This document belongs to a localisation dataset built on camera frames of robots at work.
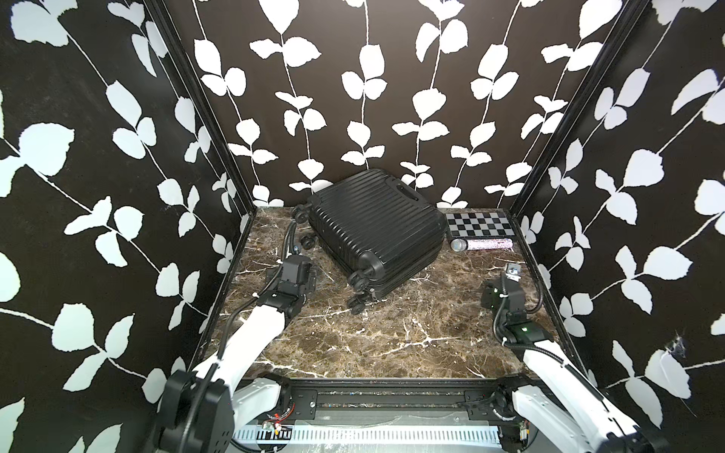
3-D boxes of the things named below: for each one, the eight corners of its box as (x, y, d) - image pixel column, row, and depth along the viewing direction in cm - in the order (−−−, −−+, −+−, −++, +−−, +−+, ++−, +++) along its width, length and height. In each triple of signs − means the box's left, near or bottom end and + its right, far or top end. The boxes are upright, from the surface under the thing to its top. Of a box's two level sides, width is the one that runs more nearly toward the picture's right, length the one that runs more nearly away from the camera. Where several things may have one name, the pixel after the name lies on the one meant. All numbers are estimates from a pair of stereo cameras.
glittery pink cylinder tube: (451, 253, 110) (454, 246, 106) (449, 244, 112) (452, 237, 109) (510, 253, 110) (515, 246, 106) (507, 245, 113) (511, 238, 109)
